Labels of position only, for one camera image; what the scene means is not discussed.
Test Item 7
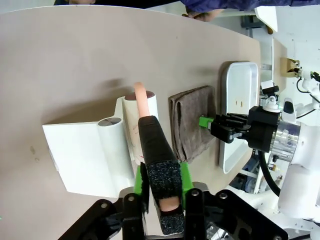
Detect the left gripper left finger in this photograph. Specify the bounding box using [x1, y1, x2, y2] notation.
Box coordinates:
[122, 161, 151, 240]

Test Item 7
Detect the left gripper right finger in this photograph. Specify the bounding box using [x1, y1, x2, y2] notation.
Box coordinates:
[179, 161, 209, 240]

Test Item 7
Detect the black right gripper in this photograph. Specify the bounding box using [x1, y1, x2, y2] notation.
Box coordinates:
[198, 105, 281, 154]

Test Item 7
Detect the brown towel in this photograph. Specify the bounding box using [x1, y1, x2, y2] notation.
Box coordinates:
[167, 85, 217, 164]

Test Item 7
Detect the person's left hand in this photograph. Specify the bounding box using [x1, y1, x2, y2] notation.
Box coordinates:
[186, 8, 221, 22]

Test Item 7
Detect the metal tray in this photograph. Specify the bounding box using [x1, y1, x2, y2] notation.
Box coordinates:
[218, 61, 260, 175]

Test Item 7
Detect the cardboard box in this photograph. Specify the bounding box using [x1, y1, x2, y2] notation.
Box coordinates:
[279, 57, 301, 77]

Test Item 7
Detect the white folded roller stand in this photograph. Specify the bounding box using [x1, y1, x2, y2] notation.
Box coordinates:
[41, 96, 137, 199]

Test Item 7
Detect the white table with rounded edge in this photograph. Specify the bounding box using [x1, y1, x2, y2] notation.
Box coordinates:
[254, 6, 279, 33]

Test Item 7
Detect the person in blue jacket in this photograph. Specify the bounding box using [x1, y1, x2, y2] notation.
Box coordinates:
[179, 0, 256, 14]

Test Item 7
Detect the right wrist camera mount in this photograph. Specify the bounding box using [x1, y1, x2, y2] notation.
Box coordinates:
[259, 79, 281, 113]

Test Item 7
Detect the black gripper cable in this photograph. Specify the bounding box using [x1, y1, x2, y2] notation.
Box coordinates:
[258, 149, 283, 198]

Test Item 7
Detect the white machine with cables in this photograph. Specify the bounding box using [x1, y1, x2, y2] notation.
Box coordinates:
[296, 65, 320, 119]

